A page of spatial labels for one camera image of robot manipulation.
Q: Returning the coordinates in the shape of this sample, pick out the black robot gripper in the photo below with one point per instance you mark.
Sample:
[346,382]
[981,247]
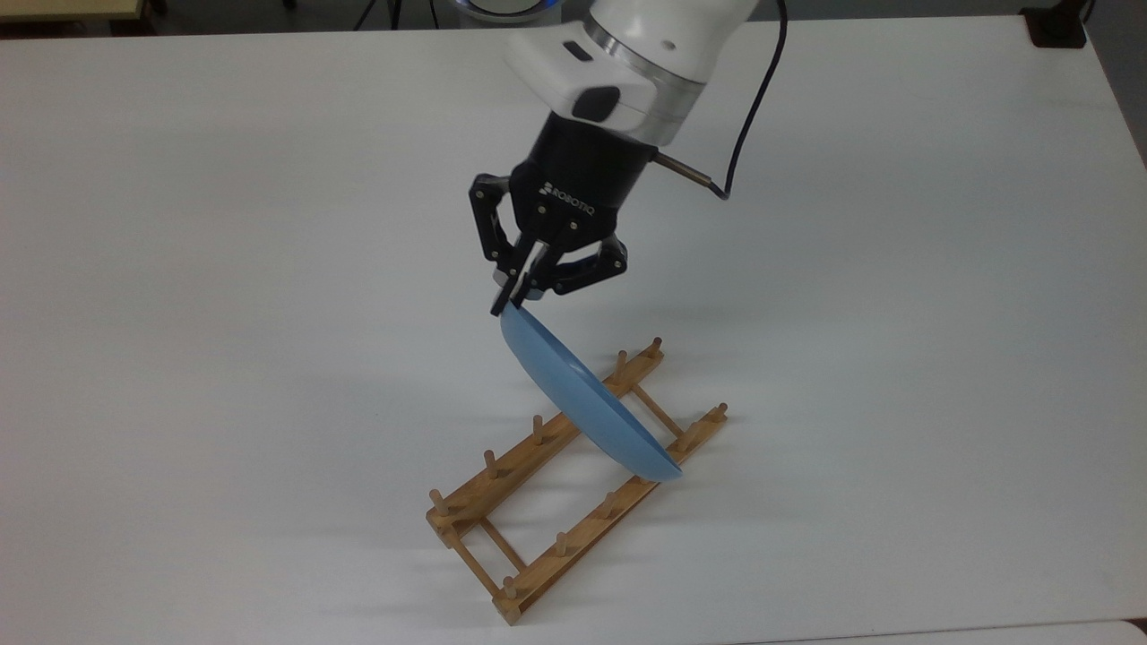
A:
[582,184]

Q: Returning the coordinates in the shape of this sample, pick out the blue round plate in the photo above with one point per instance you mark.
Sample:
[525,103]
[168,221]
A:
[582,394]

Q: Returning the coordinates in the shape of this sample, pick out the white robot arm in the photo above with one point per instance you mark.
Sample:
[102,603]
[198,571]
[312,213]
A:
[663,54]

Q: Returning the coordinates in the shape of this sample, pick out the wooden peg plate rack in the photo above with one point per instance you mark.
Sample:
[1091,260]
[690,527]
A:
[520,461]

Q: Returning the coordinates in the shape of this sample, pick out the black tripod legs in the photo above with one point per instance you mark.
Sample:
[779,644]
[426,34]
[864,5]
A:
[394,11]

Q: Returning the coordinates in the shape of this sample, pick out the light wooden desk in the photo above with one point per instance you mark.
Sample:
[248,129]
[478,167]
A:
[63,9]

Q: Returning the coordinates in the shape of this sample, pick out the black mount base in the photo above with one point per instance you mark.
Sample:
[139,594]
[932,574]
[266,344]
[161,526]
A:
[1057,27]

